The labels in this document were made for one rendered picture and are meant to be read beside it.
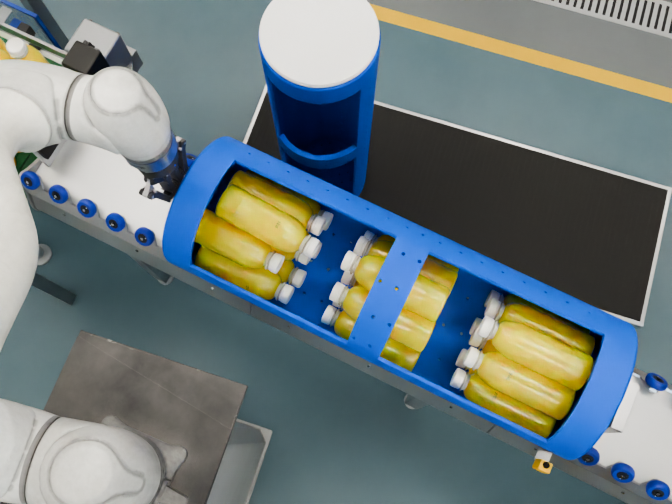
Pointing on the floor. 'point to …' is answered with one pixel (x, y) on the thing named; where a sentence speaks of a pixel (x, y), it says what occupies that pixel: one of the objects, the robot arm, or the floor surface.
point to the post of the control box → (53, 289)
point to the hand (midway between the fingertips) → (178, 191)
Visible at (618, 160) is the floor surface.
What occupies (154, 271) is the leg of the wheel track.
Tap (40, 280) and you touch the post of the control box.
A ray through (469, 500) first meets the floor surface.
